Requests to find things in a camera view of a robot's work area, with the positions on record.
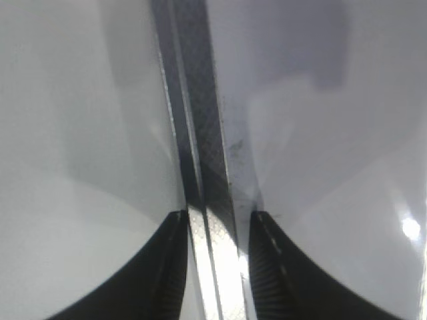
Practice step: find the white whiteboard with aluminium frame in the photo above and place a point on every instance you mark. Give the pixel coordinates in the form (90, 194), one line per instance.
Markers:
(291, 107)

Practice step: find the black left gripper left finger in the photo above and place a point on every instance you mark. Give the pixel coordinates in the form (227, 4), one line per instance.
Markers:
(150, 285)

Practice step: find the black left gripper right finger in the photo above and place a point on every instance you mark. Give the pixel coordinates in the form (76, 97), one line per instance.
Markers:
(333, 266)

